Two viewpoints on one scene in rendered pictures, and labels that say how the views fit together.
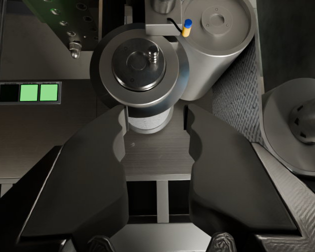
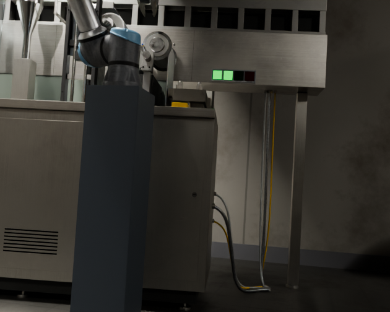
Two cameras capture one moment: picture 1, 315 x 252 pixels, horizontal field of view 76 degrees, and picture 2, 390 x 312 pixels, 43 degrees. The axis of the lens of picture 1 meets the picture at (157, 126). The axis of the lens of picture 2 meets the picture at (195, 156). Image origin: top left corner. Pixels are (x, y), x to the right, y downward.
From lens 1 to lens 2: 235 cm
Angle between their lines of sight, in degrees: 11
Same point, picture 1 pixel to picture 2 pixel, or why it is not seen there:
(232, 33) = not seen: hidden behind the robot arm
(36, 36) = (308, 223)
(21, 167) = (232, 36)
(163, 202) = (160, 15)
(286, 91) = not seen: hidden behind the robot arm
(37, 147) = (224, 46)
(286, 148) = (117, 20)
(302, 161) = (113, 17)
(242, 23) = not seen: hidden behind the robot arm
